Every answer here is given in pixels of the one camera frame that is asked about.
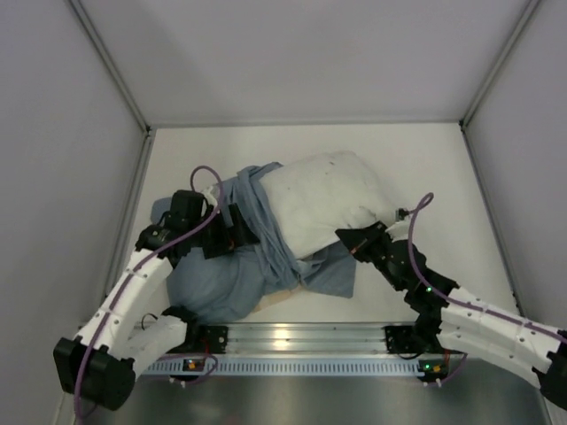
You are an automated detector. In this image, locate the blue pillowcase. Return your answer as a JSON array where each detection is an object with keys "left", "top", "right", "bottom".
[{"left": 166, "top": 162, "right": 356, "bottom": 323}]

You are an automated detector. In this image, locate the white pillow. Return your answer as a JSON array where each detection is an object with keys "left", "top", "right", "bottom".
[{"left": 260, "top": 151, "right": 395, "bottom": 259}]

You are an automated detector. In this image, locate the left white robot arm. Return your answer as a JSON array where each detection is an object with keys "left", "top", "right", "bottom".
[{"left": 53, "top": 189, "right": 259, "bottom": 411}]

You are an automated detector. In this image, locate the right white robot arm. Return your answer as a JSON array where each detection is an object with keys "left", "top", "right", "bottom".
[{"left": 336, "top": 222, "right": 566, "bottom": 408}]

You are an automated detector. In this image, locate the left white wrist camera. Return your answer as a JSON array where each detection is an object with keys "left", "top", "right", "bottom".
[{"left": 201, "top": 184, "right": 224, "bottom": 208}]

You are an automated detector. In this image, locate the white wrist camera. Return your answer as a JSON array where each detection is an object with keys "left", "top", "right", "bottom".
[
  {"left": 386, "top": 208, "right": 412, "bottom": 242},
  {"left": 201, "top": 184, "right": 224, "bottom": 208}
]

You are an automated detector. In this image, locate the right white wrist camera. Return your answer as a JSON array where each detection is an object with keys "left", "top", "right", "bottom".
[{"left": 386, "top": 208, "right": 412, "bottom": 242}]

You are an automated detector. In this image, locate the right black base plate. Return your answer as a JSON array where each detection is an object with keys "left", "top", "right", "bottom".
[{"left": 384, "top": 325, "right": 445, "bottom": 357}]

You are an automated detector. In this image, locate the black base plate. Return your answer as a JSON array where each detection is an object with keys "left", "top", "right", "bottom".
[
  {"left": 384, "top": 325, "right": 445, "bottom": 357},
  {"left": 186, "top": 325, "right": 229, "bottom": 354}
]

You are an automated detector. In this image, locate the aluminium mounting rail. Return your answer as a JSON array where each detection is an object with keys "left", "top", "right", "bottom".
[{"left": 132, "top": 321, "right": 444, "bottom": 355}]

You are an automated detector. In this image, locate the slotted grey cable duct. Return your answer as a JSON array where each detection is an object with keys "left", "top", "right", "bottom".
[{"left": 144, "top": 357, "right": 447, "bottom": 377}]

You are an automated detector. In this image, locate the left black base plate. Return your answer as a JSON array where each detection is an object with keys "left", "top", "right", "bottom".
[{"left": 186, "top": 325, "right": 229, "bottom": 354}]

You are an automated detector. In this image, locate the left aluminium frame post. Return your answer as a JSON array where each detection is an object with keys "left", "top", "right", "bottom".
[{"left": 66, "top": 0, "right": 155, "bottom": 301}]

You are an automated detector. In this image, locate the aluminium frame post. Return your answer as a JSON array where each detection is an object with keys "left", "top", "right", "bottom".
[
  {"left": 66, "top": 0, "right": 155, "bottom": 301},
  {"left": 459, "top": 0, "right": 544, "bottom": 133}
]

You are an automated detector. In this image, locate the right aluminium frame post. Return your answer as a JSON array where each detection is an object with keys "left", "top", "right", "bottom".
[{"left": 459, "top": 0, "right": 544, "bottom": 133}]

